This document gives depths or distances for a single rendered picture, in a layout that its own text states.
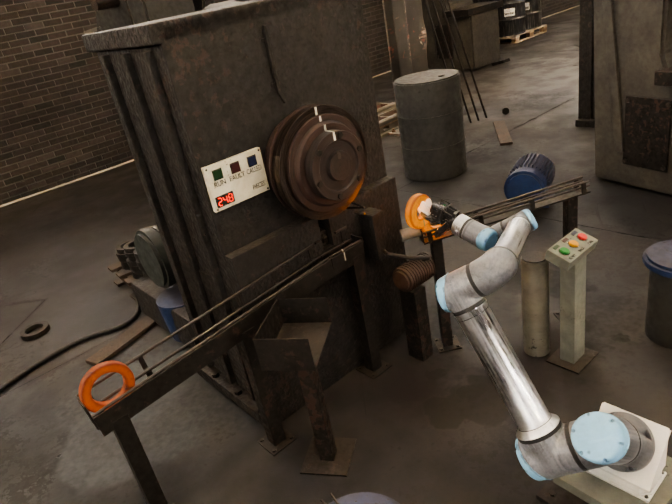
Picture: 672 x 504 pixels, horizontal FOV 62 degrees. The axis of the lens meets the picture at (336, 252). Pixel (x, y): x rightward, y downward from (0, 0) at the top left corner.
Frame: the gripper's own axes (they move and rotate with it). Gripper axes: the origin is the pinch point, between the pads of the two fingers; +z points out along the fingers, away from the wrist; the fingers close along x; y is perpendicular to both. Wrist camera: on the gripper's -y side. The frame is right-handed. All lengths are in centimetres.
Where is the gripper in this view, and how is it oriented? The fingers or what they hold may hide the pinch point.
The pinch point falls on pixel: (418, 207)
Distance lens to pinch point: 244.9
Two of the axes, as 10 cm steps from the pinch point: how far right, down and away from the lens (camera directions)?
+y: 0.3, -7.9, -6.1
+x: -7.3, 4.0, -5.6
